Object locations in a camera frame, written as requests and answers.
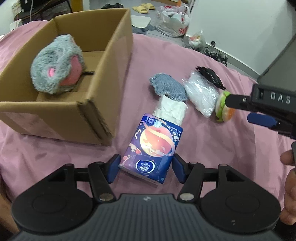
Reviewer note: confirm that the clear small trash bag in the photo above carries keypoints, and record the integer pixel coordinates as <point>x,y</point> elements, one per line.
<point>196,41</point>

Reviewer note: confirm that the black slipper left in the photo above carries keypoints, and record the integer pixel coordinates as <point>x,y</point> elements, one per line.
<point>108,6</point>

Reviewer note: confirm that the white plastic shopping bag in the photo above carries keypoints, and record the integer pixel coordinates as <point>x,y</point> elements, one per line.
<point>173,21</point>

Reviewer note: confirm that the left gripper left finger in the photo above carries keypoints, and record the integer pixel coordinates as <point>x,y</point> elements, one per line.
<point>101,175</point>

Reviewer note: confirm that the grey wardrobe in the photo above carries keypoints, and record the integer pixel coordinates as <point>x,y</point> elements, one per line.
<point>281,73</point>

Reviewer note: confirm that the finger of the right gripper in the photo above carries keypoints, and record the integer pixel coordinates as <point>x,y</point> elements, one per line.
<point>238,101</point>
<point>262,120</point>

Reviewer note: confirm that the grey sneaker left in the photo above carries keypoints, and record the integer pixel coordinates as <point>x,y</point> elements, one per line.
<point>213,54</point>

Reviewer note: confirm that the blue tissue pack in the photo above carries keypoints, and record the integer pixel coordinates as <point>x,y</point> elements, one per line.
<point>151,149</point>

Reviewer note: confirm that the yellow slipper right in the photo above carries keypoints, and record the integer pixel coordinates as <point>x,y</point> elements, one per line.
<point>148,6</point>

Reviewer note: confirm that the yellow slipper left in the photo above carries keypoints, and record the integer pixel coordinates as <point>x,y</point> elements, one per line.
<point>140,9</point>

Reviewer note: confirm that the grey sneaker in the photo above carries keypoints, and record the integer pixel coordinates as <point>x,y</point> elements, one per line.
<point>213,54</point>
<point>222,58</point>

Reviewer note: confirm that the cardboard box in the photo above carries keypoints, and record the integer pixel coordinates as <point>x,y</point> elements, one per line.
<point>86,114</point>

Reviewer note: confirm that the black slipper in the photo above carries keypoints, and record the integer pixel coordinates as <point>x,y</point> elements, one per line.
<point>118,5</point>
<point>108,6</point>

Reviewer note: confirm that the black slipper right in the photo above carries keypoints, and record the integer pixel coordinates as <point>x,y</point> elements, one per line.
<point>118,5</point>

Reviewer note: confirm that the white floor mat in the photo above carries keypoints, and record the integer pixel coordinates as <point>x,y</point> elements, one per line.
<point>140,21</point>

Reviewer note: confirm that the hamburger plush toy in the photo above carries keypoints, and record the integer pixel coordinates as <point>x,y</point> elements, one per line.
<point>222,112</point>

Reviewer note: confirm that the grey plush mouse toy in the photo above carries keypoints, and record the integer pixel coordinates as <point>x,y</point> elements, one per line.
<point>58,67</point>

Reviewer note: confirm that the person's right hand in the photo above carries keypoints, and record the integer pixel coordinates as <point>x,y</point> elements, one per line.
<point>288,214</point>

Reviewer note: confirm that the grey sneaker right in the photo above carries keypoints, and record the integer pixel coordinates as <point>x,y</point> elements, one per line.
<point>222,58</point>

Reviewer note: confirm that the clear bag of white stuffing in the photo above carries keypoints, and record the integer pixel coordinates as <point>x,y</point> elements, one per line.
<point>201,93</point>

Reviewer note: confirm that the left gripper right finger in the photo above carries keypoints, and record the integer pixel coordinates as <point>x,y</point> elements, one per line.
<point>191,176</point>

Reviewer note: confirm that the yellow slipper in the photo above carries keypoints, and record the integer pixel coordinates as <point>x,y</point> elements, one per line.
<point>140,9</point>
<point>148,6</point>

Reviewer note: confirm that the black fuzzy patch toy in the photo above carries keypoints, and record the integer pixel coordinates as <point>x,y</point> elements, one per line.
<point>211,77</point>

